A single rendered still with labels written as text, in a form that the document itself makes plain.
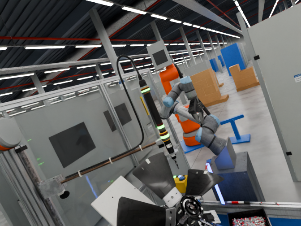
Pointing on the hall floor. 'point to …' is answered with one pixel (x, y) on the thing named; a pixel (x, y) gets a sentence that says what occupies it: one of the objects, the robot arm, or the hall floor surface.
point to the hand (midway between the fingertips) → (200, 122)
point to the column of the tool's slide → (29, 187)
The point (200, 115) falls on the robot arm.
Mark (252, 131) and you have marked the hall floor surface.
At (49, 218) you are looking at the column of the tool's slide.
